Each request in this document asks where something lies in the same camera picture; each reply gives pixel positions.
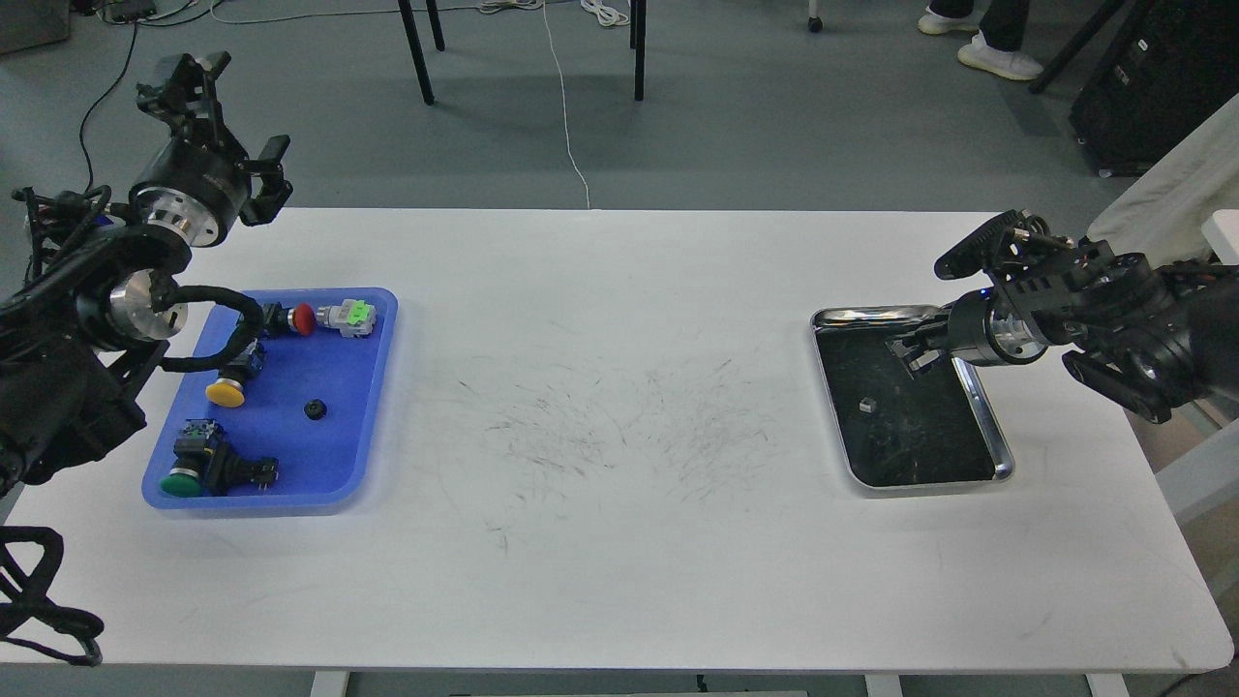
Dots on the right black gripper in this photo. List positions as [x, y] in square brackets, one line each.
[1046, 290]

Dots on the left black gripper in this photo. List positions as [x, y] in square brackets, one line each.
[198, 185]

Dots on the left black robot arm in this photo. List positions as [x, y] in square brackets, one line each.
[101, 309]

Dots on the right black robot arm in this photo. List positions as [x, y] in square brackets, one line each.
[1150, 338]

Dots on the silver metal tray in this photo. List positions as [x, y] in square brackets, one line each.
[936, 433]

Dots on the blue plastic tray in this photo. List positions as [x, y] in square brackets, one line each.
[321, 463]

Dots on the black chair leg left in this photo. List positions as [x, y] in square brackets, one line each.
[416, 52]

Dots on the black chair leg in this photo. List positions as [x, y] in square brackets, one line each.
[416, 52]
[637, 40]

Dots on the right white sneaker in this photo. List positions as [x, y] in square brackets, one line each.
[1011, 65]

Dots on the white sneaker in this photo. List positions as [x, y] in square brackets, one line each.
[1011, 65]
[934, 24]

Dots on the left white sneaker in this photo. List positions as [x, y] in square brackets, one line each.
[934, 24]

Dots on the black chair leg right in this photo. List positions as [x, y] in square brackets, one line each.
[637, 40]

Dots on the red push button switch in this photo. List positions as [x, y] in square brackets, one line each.
[278, 320]

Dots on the green grey connector switch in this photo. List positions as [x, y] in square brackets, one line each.
[353, 318]

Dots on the yellow push button switch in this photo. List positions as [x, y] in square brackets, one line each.
[228, 389]

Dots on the green push button switch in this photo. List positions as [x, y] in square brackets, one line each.
[197, 469]

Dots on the black switch module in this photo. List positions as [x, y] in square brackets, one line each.
[228, 469]

